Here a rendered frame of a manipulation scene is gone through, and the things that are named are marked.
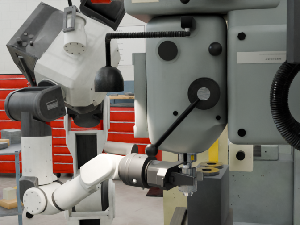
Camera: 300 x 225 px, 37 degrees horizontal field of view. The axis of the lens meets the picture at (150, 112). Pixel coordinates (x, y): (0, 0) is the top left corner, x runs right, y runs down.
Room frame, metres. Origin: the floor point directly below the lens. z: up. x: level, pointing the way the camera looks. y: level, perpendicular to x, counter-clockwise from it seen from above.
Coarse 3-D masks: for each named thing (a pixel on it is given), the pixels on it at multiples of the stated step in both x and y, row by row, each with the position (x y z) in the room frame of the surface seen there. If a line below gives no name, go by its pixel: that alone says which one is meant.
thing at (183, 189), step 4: (180, 172) 1.08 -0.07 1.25; (184, 172) 1.07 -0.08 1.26; (188, 172) 1.07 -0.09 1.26; (192, 172) 1.07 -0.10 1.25; (196, 172) 1.08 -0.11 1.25; (192, 176) 1.07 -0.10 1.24; (196, 176) 1.09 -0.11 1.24; (196, 180) 1.08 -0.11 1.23; (196, 184) 1.08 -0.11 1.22; (180, 188) 1.08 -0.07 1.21; (184, 188) 1.07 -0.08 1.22; (188, 188) 1.07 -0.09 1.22; (192, 188) 1.07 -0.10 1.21; (196, 188) 1.08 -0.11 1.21; (188, 192) 1.07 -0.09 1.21
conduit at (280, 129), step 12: (276, 72) 0.85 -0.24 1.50; (288, 72) 0.78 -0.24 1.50; (276, 84) 0.79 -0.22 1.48; (288, 84) 0.81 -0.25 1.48; (276, 96) 0.78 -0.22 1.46; (276, 108) 0.79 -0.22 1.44; (288, 108) 0.81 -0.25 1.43; (276, 120) 0.79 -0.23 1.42; (288, 120) 0.80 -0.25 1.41; (288, 132) 0.79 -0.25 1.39
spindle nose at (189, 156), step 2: (178, 154) 1.08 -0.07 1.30; (180, 154) 1.07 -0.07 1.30; (182, 154) 1.07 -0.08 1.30; (188, 154) 1.07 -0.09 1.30; (190, 154) 1.07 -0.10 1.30; (192, 154) 1.07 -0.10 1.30; (194, 154) 1.07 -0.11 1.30; (196, 154) 1.08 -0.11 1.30; (178, 156) 1.08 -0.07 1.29; (180, 156) 1.07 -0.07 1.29; (182, 156) 1.07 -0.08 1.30; (188, 156) 1.07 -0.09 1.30; (190, 156) 1.07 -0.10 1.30; (194, 156) 1.07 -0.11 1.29; (196, 156) 1.08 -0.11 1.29; (178, 158) 1.08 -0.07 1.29; (180, 158) 1.07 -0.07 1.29; (182, 158) 1.07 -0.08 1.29; (188, 158) 1.07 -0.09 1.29; (190, 158) 1.07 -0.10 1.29; (194, 158) 1.07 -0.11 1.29; (196, 158) 1.08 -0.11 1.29; (178, 160) 1.08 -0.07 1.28; (180, 160) 1.07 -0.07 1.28; (182, 160) 1.07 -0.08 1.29; (188, 160) 1.07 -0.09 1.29; (190, 160) 1.07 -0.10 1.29; (192, 160) 1.07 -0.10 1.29; (194, 160) 1.07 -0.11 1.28; (196, 160) 1.08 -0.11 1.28; (188, 162) 1.07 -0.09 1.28
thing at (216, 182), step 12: (204, 168) 1.58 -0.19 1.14; (216, 168) 1.57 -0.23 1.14; (228, 168) 1.66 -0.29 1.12; (204, 180) 1.50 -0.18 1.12; (216, 180) 1.49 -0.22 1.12; (228, 180) 1.66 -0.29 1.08; (204, 192) 1.50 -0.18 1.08; (216, 192) 1.49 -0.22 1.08; (228, 192) 1.65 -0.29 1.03; (192, 204) 1.51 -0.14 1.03; (204, 204) 1.50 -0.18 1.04; (216, 204) 1.49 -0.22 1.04; (228, 204) 1.65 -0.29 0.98; (192, 216) 1.51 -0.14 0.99; (204, 216) 1.50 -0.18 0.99; (216, 216) 1.49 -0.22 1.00
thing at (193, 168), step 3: (180, 165) 1.10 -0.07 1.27; (192, 165) 1.09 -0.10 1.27; (195, 165) 1.09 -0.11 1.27; (180, 168) 1.07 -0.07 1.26; (183, 168) 1.07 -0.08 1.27; (186, 168) 1.07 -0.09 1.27; (189, 168) 1.07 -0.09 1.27; (192, 168) 1.07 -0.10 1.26; (195, 168) 1.08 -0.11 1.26; (183, 171) 1.07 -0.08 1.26; (186, 171) 1.07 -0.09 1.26; (189, 171) 1.07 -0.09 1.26
